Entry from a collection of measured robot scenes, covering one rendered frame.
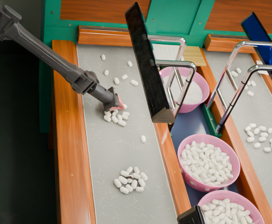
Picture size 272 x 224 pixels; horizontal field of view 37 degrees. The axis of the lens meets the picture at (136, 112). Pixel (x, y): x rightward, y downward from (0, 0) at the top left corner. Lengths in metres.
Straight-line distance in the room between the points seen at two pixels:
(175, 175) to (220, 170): 0.22
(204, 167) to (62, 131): 0.59
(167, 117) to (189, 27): 0.89
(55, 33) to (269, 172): 1.18
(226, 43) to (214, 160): 0.72
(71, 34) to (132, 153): 0.72
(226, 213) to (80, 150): 0.61
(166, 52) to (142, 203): 0.88
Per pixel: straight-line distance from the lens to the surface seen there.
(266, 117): 2.04
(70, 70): 1.56
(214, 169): 1.71
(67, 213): 1.42
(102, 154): 1.61
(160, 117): 1.33
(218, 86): 1.86
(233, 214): 1.62
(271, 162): 1.86
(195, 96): 1.97
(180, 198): 1.54
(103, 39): 1.99
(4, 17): 1.49
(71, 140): 1.60
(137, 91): 1.88
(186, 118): 1.93
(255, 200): 1.66
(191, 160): 1.69
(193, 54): 2.15
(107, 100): 1.67
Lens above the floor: 2.02
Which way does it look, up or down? 46 degrees down
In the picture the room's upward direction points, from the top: 17 degrees clockwise
